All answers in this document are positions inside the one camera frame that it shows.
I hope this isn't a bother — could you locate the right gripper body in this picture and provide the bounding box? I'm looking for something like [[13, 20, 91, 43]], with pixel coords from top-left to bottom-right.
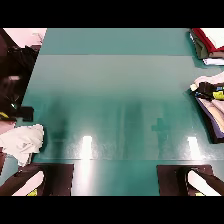
[[189, 81, 218, 101]]

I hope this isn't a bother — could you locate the purple garment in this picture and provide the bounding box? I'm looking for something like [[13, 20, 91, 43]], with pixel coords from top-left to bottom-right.
[[195, 96, 224, 141]]

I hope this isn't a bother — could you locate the white shirt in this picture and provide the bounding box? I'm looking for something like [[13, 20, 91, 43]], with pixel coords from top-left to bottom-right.
[[0, 123, 45, 167]]

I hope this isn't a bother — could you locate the black garment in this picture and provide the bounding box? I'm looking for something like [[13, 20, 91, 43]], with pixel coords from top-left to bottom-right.
[[201, 109, 224, 145]]

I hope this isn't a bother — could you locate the olive garment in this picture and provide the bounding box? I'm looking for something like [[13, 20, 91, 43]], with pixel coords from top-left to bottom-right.
[[191, 33, 224, 61]]

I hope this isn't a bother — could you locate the pale pink garment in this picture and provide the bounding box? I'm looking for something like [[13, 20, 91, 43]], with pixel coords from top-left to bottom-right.
[[194, 70, 224, 87]]

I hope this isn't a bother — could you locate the white garment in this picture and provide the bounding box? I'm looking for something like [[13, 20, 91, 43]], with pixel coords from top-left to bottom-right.
[[199, 28, 224, 50], [202, 57, 224, 67]]

